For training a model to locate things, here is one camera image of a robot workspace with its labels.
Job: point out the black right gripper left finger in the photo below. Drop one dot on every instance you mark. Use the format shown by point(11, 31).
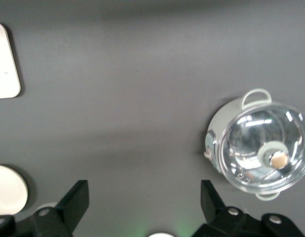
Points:
point(73, 205)

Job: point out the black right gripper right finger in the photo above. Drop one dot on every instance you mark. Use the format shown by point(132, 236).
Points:
point(214, 209)

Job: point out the beige round plate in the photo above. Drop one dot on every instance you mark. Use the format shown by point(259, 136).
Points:
point(6, 190)

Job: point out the beige rectangular tray rabbit print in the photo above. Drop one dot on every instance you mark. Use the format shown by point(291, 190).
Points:
point(4, 69)

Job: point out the glass pot lid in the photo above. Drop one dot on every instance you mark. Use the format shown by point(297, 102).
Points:
point(256, 138)

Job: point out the pale green electric pot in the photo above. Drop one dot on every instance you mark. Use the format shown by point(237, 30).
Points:
point(217, 123)

